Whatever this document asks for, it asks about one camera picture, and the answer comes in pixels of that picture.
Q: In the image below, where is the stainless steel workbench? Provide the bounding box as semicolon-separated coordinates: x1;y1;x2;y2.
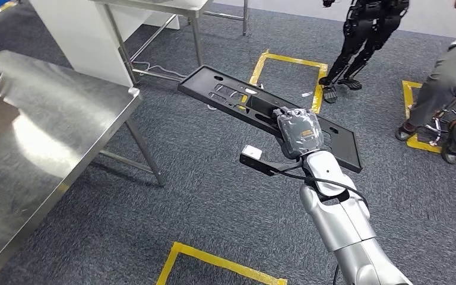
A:
0;50;166;285

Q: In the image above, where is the white floor cable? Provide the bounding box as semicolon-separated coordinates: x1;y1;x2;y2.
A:
131;61;189;80

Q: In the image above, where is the robot's grey right hand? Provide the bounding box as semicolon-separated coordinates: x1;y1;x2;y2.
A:
272;107;324;160

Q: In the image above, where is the yellow floor tape square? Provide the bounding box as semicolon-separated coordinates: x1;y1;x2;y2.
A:
402;80;456;164
248;49;330;115

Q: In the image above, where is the black plastic plate frame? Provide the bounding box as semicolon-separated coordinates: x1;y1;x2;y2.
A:
178;65;364;174

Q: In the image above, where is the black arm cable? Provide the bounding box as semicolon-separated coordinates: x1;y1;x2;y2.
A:
277;169;371;285

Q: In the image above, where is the black humanoid robot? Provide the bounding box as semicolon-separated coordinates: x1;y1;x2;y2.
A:
317;0;410;105

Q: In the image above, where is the person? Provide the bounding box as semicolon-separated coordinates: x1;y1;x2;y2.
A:
394;0;456;165

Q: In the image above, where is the stainless steel table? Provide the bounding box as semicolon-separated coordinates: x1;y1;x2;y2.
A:
90;0;249;86

